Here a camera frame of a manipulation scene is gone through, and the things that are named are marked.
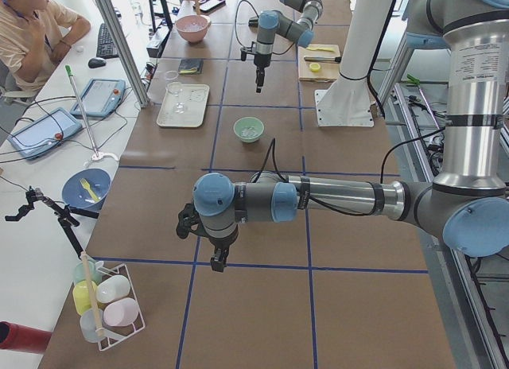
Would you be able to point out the seated person beige shirt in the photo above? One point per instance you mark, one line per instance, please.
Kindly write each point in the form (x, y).
(36, 35)

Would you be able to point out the halved lemon slice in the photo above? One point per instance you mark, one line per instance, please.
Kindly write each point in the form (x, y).
(314, 67)

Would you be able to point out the yellow plastic knife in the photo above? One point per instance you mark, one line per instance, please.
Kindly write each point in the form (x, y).
(322, 49)

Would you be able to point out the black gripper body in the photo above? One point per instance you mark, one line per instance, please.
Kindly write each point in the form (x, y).
(261, 60)
(221, 243)

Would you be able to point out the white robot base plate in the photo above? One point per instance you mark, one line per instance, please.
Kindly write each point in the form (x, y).
(347, 101)

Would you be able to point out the black keyboard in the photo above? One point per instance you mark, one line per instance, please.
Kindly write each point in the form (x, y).
(105, 46)

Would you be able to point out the wooden cutting board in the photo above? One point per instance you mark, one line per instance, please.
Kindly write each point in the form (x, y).
(329, 71)

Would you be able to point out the white wire cup rack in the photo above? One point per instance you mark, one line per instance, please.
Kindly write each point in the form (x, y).
(106, 302)

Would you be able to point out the pink bowl of ice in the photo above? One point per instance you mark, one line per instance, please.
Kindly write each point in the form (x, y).
(193, 28)

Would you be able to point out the blue bowl with fork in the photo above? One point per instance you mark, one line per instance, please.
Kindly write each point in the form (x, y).
(87, 189)

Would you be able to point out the green ceramic bowl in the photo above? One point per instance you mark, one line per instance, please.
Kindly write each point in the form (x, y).
(248, 129)

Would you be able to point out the clear wine glass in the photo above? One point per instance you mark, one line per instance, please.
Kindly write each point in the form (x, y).
(174, 88)

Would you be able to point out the black computer mouse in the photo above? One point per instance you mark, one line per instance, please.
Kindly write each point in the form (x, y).
(96, 62)

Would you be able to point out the blue teach pendant near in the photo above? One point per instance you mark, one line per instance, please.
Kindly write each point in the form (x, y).
(40, 136)

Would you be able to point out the blue teach pendant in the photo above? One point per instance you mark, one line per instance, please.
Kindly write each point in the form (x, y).
(40, 136)
(101, 96)

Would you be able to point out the folded grey cloth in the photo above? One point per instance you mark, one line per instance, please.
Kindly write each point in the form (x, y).
(190, 66)

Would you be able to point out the metal reacher grabber stick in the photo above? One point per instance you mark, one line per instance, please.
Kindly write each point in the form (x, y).
(97, 154)

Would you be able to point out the blue teach pendant far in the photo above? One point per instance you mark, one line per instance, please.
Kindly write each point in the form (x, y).
(101, 96)

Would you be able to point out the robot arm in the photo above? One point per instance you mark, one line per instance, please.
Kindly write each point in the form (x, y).
(290, 19)
(465, 206)

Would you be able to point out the steel cylinder tool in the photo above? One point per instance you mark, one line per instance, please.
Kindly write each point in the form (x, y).
(323, 59)

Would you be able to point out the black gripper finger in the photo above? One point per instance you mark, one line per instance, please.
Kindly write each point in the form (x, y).
(260, 76)
(218, 260)

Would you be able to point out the red cylinder bottle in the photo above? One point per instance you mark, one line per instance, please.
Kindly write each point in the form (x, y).
(21, 338)

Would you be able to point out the cream bear serving tray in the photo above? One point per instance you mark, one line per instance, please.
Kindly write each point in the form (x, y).
(195, 97)

